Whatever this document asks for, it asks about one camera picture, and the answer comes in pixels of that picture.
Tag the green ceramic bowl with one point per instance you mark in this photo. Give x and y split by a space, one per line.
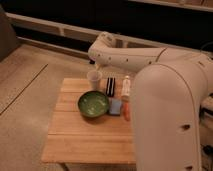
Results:
93 104

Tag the white ceramic cup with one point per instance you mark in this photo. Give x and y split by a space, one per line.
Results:
94 77

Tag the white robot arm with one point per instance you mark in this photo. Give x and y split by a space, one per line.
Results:
165 100

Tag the orange carrot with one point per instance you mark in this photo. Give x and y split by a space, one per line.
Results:
126 111

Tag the white shelf rail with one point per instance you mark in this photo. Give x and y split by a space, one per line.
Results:
75 32

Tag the blue sponge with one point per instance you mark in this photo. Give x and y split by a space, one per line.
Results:
115 106

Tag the wooden table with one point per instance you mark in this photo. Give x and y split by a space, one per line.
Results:
75 139

